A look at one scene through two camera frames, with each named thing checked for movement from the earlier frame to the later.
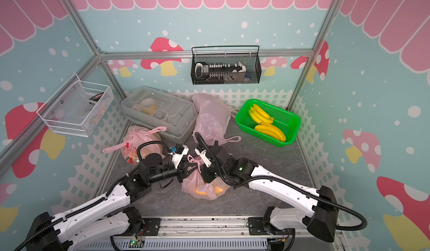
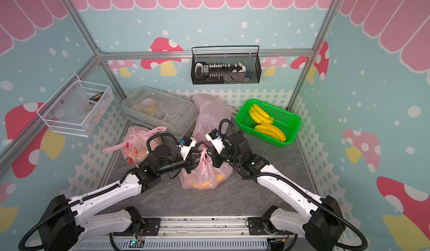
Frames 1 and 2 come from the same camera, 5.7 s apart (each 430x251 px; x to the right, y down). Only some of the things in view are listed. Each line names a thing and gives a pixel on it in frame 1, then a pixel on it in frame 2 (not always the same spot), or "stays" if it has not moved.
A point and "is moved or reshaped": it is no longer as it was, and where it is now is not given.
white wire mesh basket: [75, 108] stays
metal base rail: [202, 233] stays
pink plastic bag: [194, 185] is moved or reshaped
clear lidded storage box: [160, 111] stays
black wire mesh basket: [229, 64] stays
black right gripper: [205, 175] to [215, 159]
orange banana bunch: [216, 190] to [195, 183]
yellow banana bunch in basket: [260, 116] stays
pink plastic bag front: [135, 136] stays
